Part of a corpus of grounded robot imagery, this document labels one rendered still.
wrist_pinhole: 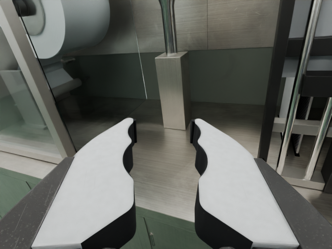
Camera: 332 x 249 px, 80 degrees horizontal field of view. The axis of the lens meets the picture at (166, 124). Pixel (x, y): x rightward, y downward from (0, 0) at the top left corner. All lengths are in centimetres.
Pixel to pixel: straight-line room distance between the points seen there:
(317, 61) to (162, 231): 53
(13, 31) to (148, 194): 49
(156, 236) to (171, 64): 52
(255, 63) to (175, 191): 60
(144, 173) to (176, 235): 18
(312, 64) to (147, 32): 70
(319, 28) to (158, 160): 49
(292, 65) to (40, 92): 58
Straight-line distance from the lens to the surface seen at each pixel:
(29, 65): 60
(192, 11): 91
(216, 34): 89
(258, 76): 92
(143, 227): 65
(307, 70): 48
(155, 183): 56
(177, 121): 75
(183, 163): 61
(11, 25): 59
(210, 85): 95
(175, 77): 68
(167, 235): 63
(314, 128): 51
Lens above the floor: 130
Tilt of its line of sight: 29 degrees down
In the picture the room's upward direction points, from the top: 7 degrees counter-clockwise
